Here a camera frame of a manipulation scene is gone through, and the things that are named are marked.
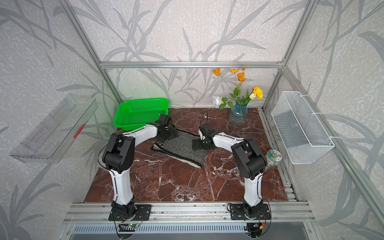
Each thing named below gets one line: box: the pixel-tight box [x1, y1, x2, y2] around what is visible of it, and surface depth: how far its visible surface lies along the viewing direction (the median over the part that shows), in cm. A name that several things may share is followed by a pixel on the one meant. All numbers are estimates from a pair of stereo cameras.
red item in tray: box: [73, 123, 86, 139], surface depth 69 cm
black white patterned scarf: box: [150, 129, 208, 169], surface depth 96 cm
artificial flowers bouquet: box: [212, 65, 264, 110], surface depth 95 cm
